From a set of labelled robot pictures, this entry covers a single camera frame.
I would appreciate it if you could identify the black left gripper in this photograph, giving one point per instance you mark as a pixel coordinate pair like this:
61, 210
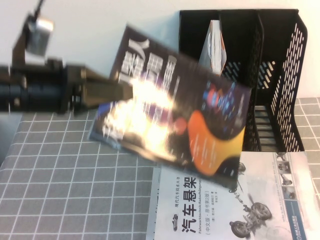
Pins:
47, 87

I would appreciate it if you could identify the dark mobile robot book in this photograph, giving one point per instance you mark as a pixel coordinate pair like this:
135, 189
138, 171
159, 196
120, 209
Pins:
200, 130

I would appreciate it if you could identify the white book orange spine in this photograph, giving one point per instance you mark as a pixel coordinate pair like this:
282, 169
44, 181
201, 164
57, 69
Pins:
213, 50

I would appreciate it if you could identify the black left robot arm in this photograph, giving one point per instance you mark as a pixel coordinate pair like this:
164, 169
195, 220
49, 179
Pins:
12, 95

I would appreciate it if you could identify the grey book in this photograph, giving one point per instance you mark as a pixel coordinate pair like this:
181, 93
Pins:
155, 200

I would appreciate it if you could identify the white car suspension book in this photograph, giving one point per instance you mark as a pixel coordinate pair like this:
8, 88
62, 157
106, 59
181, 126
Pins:
200, 215

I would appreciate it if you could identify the black plastic book stand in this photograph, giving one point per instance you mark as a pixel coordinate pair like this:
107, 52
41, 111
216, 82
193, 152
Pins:
275, 37

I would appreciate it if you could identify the grey checked tablecloth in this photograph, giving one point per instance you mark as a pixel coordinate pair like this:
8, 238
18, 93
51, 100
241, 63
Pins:
75, 175

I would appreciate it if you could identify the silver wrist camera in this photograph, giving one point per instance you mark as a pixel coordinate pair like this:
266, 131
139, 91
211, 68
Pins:
40, 35

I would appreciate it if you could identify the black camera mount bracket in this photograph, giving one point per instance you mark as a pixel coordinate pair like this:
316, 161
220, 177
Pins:
20, 52

